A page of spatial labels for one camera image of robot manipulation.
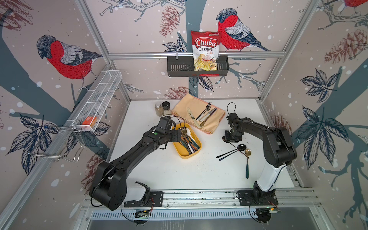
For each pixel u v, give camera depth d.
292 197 0.76
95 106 0.76
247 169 0.83
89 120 0.67
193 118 1.07
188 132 0.98
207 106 1.16
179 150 0.91
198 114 1.10
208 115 1.10
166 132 0.66
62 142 0.57
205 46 0.82
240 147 0.90
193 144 0.93
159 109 1.04
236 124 0.73
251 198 0.73
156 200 0.73
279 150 0.50
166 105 1.03
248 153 0.88
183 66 0.95
